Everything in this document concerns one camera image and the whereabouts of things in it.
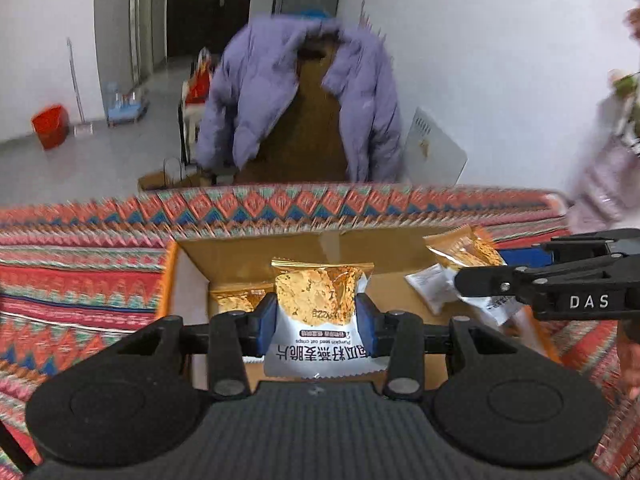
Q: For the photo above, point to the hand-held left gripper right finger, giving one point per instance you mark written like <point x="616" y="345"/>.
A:
<point x="366" y="325"/>

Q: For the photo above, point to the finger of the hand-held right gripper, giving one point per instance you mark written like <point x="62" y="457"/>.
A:
<point x="580" y="245"/>
<point x="485" y="282"/>

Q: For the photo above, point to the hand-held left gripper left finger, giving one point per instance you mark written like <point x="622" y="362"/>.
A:
<point x="267" y="325"/>

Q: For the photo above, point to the white gold snack packet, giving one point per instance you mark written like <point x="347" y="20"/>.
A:
<point x="235" y="301"/>
<point x="320" y="290"/>
<point x="465" y="250"/>
<point x="432" y="285"/>

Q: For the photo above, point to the cardboard box with orange rim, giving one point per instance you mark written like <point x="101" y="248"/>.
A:
<point x="300" y="250"/>

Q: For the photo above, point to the person's right hand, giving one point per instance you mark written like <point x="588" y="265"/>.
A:
<point x="630" y="360"/>

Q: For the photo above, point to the pink textured vase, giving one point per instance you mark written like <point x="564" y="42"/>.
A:
<point x="605" y="185"/>

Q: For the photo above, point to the white flat panel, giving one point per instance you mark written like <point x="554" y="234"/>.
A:
<point x="432" y="150"/>

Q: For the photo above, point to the brown floor cardboard box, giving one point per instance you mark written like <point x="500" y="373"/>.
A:
<point x="155" y="181"/>

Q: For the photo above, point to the colourful patterned tablecloth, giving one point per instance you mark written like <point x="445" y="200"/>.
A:
<point x="75" y="285"/>

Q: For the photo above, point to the brown wooden chair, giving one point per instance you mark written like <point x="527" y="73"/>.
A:
<point x="315" y="125"/>

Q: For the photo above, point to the black trolley cart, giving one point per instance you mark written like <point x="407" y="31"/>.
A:
<point x="182" y="130"/>

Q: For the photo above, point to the dried pink flowers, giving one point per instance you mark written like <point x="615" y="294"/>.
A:
<point x="631" y="20"/>

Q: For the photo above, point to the purple puffer jacket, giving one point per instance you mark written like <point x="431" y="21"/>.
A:
<point x="260" y="85"/>

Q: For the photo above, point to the red bag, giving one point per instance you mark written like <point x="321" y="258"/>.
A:
<point x="200" y="80"/>

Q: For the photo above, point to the white mop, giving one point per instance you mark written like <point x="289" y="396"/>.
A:
<point x="82" y="127"/>

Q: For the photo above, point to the red plastic bucket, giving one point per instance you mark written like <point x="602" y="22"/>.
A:
<point x="50" y="125"/>

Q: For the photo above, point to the dark entrance door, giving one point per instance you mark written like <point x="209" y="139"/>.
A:
<point x="200" y="5"/>

